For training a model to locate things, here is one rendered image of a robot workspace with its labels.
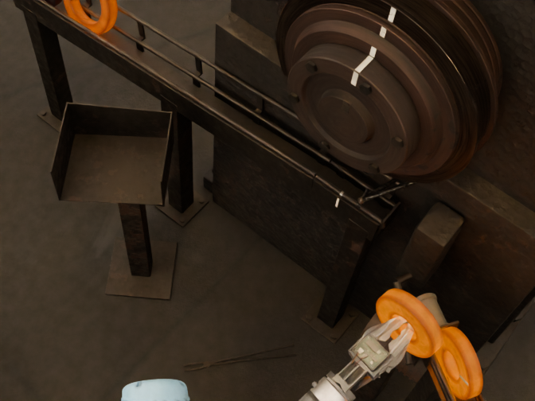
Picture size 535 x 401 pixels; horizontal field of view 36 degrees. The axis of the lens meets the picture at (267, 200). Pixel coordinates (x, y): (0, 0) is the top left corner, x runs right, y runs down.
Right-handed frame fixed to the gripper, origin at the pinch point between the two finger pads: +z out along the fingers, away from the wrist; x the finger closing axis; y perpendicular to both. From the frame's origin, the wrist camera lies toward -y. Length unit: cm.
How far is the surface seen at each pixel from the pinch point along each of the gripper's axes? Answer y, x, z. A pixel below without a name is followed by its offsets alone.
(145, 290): -77, 70, -40
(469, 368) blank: -7.8, -14.6, 2.7
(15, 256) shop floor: -72, 106, -64
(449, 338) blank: -9.6, -7.4, 4.6
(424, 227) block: -10.4, 13.2, 18.6
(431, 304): -18.3, 1.0, 8.7
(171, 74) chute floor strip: -28, 94, 6
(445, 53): 40, 24, 31
